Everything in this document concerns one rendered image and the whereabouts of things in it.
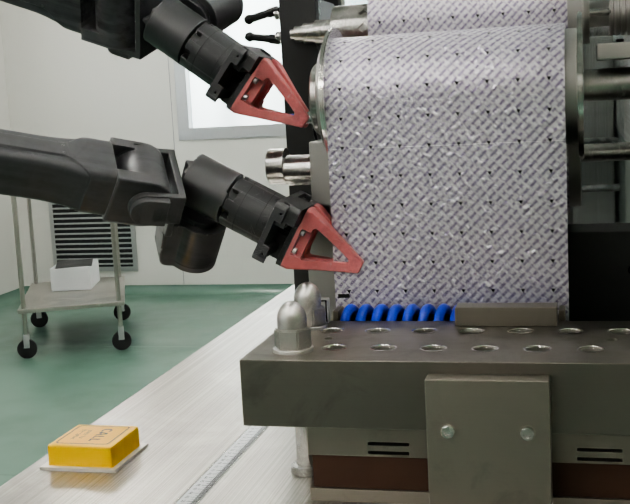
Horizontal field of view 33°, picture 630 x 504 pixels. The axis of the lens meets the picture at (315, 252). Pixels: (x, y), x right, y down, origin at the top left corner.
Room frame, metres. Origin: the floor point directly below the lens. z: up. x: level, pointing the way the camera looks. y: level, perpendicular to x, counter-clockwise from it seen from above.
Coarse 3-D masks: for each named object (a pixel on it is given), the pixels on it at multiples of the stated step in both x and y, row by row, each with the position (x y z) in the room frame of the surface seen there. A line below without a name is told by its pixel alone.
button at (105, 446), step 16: (80, 432) 1.07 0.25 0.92; (96, 432) 1.07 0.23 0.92; (112, 432) 1.06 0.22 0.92; (128, 432) 1.06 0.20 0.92; (48, 448) 1.03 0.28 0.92; (64, 448) 1.03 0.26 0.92; (80, 448) 1.02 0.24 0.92; (96, 448) 1.02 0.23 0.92; (112, 448) 1.02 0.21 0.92; (128, 448) 1.05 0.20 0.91; (64, 464) 1.03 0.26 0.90; (80, 464) 1.02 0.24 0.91; (96, 464) 1.02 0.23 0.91; (112, 464) 1.02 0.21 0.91
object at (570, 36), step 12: (564, 36) 1.07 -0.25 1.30; (576, 36) 1.06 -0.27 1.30; (564, 48) 1.05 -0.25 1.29; (576, 48) 1.05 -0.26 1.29; (564, 60) 1.05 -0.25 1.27; (576, 60) 1.04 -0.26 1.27; (576, 72) 1.04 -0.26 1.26; (576, 84) 1.04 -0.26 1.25; (576, 96) 1.04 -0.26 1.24; (576, 108) 1.04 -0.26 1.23; (576, 120) 1.05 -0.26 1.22; (576, 132) 1.06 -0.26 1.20; (324, 144) 1.12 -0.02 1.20
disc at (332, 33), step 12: (324, 36) 1.12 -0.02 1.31; (336, 36) 1.15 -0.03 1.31; (324, 48) 1.10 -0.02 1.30; (324, 60) 1.10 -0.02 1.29; (324, 72) 1.09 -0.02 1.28; (324, 84) 1.09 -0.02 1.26; (324, 96) 1.09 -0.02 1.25; (324, 108) 1.09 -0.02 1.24; (324, 120) 1.09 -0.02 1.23; (324, 132) 1.09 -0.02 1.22
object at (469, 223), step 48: (480, 144) 1.05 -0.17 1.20; (528, 144) 1.04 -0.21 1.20; (336, 192) 1.09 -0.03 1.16; (384, 192) 1.08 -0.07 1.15; (432, 192) 1.07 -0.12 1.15; (480, 192) 1.05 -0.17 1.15; (528, 192) 1.04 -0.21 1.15; (384, 240) 1.08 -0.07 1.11; (432, 240) 1.07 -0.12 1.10; (480, 240) 1.05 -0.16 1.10; (528, 240) 1.04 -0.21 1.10; (336, 288) 1.09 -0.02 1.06; (384, 288) 1.08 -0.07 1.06; (432, 288) 1.07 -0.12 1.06; (480, 288) 1.06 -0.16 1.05; (528, 288) 1.04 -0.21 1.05
